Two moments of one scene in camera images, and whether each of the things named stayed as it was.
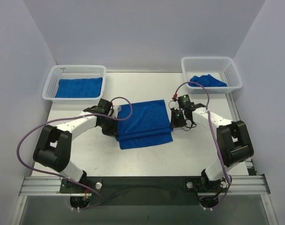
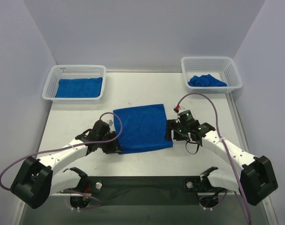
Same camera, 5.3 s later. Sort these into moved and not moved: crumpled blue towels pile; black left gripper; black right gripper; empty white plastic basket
Moved: black right gripper; black left gripper
Not moved: empty white plastic basket; crumpled blue towels pile
